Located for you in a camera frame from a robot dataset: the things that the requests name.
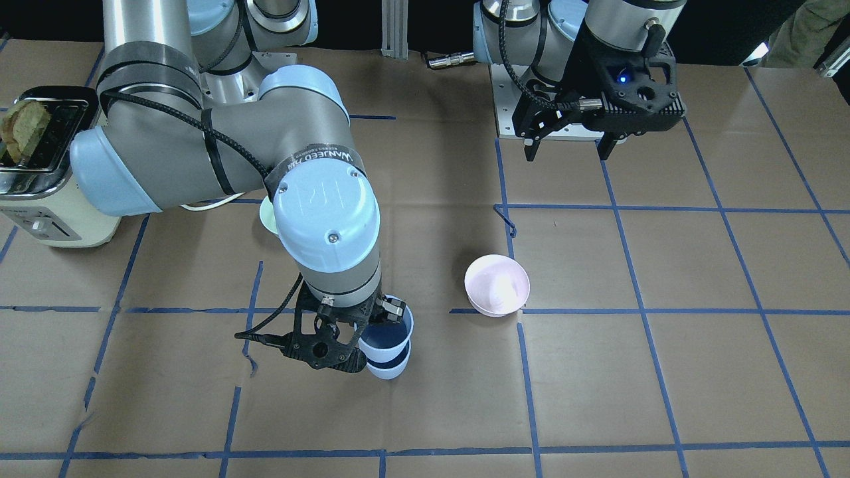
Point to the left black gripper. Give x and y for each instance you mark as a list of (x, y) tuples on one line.
[(584, 65)]

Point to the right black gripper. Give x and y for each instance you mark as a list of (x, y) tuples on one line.
[(392, 309)]

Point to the light blue cup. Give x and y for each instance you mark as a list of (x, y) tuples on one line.
[(384, 343), (391, 369)]

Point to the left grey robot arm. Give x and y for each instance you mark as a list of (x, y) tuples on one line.
[(533, 39)]

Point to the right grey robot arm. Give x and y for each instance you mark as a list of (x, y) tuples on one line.
[(191, 114)]

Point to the pink bowl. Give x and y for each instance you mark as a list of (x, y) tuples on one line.
[(496, 285)]

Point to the mint green bowl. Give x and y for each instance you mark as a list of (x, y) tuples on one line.
[(266, 216)]

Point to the cream toaster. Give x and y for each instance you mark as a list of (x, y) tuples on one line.
[(41, 194)]

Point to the toast slice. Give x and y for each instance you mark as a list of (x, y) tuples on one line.
[(22, 127)]

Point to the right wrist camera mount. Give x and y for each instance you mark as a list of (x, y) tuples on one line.
[(324, 335)]

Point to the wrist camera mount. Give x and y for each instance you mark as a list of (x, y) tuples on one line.
[(638, 89), (324, 335)]

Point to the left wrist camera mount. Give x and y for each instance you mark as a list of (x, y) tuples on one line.
[(638, 89)]

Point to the aluminium frame post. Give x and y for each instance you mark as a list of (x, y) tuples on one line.
[(394, 18)]

